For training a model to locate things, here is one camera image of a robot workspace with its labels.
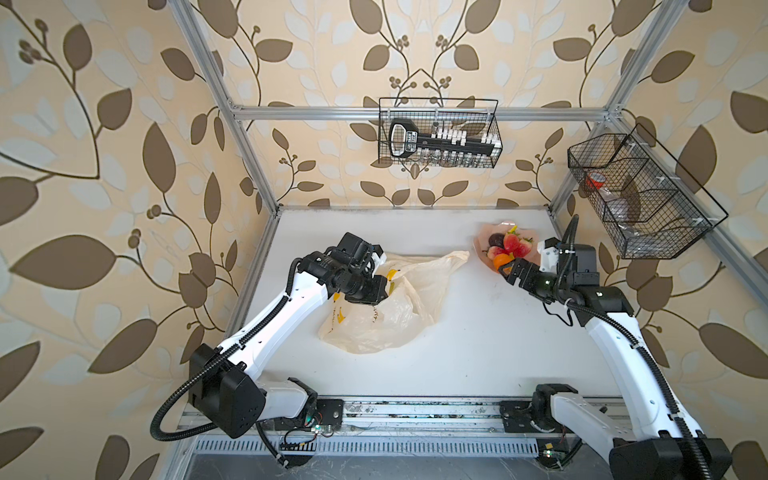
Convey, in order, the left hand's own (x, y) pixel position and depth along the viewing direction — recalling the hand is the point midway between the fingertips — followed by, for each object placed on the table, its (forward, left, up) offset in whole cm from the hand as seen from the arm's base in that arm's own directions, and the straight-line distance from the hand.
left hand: (390, 295), depth 75 cm
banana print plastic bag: (+6, -5, -2) cm, 8 cm away
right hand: (+5, -32, +1) cm, 32 cm away
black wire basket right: (+18, -64, +16) cm, 69 cm away
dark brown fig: (+30, -36, -13) cm, 48 cm away
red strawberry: (+26, -36, -14) cm, 47 cm away
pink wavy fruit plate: (+36, -33, -16) cm, 51 cm away
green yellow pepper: (+34, -42, -12) cm, 56 cm away
